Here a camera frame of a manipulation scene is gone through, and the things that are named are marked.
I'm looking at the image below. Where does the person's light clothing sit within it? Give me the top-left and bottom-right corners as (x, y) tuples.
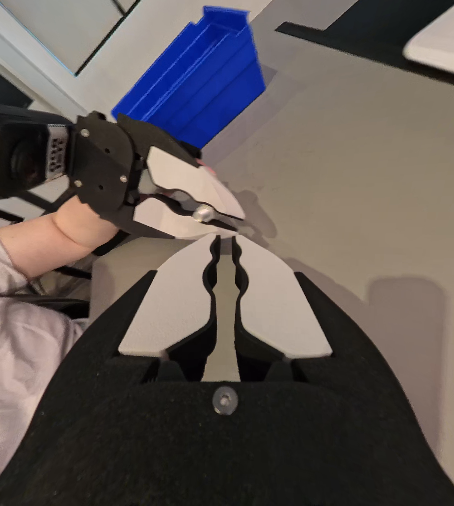
(0, 229), (89, 491)

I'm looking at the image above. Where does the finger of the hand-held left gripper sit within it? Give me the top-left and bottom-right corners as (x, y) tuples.
(146, 145), (246, 220)
(133, 197), (238, 240)

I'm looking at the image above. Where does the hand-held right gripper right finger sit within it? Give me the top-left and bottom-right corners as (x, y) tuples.
(232, 236), (333, 360)

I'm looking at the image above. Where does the large glass window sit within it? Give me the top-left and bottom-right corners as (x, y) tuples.
(0, 0), (140, 76)

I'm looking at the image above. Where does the wood and white document stand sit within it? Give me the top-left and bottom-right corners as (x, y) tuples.
(403, 0), (454, 84)

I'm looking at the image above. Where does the person's left forearm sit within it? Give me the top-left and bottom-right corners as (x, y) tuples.
(0, 196), (119, 279)

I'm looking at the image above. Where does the blue plastic bin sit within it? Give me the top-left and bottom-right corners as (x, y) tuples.
(111, 6), (267, 149)

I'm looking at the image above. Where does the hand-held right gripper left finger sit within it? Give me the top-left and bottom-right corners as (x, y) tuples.
(117, 234), (221, 360)

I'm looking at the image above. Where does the black wrist band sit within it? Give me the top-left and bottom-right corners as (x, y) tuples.
(92, 230), (129, 257)

